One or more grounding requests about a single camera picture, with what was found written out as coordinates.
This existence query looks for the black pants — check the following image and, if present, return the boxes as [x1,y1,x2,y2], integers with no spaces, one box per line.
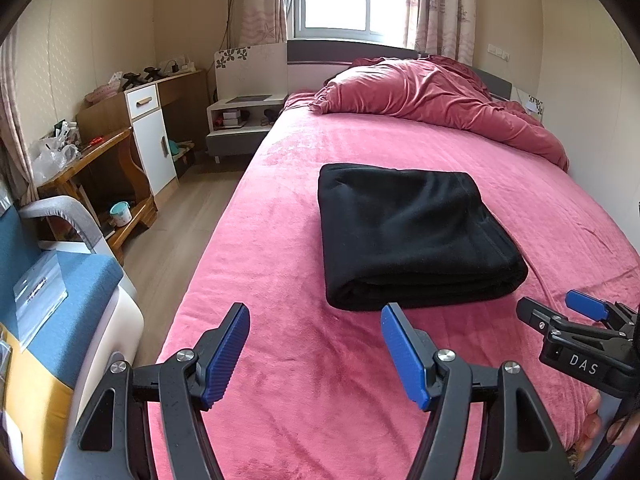
[318,162,528,311]

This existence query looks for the grey white headboard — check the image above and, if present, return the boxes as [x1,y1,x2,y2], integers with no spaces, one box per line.
[214,39,514,104]

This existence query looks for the white plastic bag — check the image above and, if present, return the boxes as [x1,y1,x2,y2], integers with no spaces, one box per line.
[30,131,80,186]

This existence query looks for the left pink curtain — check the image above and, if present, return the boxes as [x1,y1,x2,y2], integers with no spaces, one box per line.
[239,0,286,47]

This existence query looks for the blue grey armchair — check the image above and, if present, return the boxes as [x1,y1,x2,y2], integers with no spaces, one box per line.
[1,188,144,479]

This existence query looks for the white grey nightstand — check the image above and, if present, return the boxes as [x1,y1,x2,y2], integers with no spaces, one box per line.
[205,93,286,164]

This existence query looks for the window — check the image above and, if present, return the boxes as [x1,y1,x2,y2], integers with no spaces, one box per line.
[292,0,416,48]

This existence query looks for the white wooden cabinet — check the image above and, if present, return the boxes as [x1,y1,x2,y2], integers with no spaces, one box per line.
[76,70,209,195]

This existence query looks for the person's right hand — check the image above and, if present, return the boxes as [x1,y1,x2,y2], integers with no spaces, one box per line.
[575,391,640,458]

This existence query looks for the wooden desk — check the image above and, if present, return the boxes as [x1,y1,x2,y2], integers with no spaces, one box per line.
[38,128,157,262]

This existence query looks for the red crumpled duvet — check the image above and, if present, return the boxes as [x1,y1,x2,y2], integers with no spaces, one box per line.
[309,55,570,171]

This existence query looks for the pink curtain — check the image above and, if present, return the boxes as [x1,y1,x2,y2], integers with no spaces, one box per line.
[239,0,286,47]
[405,0,476,65]

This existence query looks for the right pink curtain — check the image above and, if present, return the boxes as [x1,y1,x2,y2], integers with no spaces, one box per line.
[405,0,476,65]

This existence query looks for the teal white cup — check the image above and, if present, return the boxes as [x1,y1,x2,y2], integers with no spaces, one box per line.
[110,202,132,228]

